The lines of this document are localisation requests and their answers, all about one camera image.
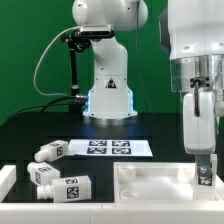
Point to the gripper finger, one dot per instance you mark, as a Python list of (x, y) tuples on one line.
[(203, 165)]

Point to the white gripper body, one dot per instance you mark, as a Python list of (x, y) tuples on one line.
[(199, 131)]

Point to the white square tabletop part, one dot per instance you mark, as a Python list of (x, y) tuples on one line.
[(140, 182)]

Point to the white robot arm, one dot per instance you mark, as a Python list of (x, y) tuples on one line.
[(191, 32)]

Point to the white U-shaped fence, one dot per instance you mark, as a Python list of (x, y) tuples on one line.
[(196, 212)]

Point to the white marker sheet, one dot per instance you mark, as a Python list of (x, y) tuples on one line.
[(109, 148)]

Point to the grey background camera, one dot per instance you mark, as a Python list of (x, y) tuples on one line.
[(98, 31)]

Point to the black camera stand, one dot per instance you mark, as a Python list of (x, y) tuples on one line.
[(76, 44)]

